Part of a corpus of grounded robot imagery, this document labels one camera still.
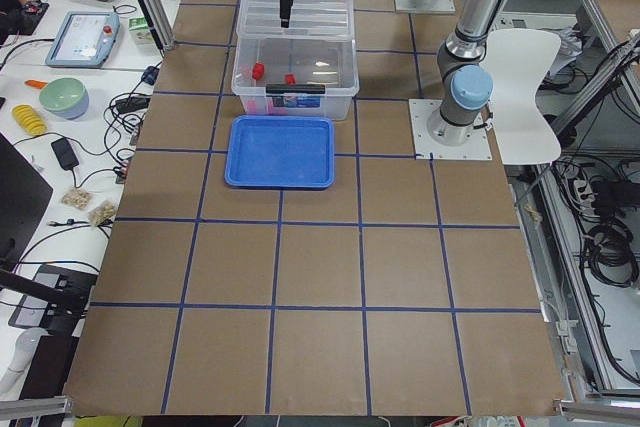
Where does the yellow ridged toy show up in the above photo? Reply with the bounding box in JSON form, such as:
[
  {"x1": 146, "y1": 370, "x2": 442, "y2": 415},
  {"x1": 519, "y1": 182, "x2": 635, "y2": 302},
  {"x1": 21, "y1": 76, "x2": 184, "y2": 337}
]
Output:
[{"x1": 11, "y1": 104, "x2": 47, "y2": 137}]

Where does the black box latch handle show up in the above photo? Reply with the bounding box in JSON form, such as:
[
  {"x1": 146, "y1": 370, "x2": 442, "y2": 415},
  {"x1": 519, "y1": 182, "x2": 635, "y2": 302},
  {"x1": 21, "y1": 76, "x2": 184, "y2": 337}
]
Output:
[{"x1": 265, "y1": 84, "x2": 326, "y2": 96}]

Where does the blue plastic tray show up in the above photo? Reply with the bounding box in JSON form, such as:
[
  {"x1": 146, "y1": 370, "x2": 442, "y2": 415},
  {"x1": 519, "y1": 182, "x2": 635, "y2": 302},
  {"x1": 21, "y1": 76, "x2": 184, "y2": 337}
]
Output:
[{"x1": 224, "y1": 115, "x2": 335, "y2": 190}]

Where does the clear plastic storage box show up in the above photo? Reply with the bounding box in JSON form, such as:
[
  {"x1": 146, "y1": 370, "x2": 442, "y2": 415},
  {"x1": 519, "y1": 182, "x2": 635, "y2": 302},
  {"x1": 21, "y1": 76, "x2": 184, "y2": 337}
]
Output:
[{"x1": 231, "y1": 35, "x2": 359, "y2": 120}]

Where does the green bowl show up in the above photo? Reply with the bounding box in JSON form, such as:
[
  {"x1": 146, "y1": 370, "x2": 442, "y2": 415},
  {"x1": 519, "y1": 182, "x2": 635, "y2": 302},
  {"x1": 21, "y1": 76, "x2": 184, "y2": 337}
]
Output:
[{"x1": 39, "y1": 77, "x2": 89, "y2": 120}]

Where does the blue teach pendant tablet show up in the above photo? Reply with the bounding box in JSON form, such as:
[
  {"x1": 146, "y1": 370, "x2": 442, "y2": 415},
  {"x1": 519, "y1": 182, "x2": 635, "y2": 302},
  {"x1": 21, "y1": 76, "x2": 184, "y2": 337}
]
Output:
[{"x1": 45, "y1": 11, "x2": 120, "y2": 69}]

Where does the green white carton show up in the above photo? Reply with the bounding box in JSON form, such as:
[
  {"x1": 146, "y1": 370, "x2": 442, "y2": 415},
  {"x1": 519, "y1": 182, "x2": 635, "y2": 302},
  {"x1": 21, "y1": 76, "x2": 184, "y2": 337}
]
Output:
[{"x1": 127, "y1": 17, "x2": 154, "y2": 45}]

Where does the black power adapter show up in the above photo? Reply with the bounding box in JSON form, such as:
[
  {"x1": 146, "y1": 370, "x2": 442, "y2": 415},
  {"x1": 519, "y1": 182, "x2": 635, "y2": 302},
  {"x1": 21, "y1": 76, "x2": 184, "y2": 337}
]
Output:
[{"x1": 51, "y1": 137, "x2": 79, "y2": 171}]

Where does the clear plastic box lid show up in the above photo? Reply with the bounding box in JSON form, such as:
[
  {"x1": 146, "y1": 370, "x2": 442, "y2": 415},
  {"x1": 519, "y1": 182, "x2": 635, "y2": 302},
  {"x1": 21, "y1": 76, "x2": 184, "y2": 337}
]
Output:
[{"x1": 236, "y1": 0, "x2": 355, "y2": 42}]

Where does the white chair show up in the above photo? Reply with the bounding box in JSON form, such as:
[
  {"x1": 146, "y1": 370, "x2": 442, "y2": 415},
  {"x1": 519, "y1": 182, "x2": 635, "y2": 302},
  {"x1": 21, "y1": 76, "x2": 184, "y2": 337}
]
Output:
[{"x1": 481, "y1": 28, "x2": 561, "y2": 165}]

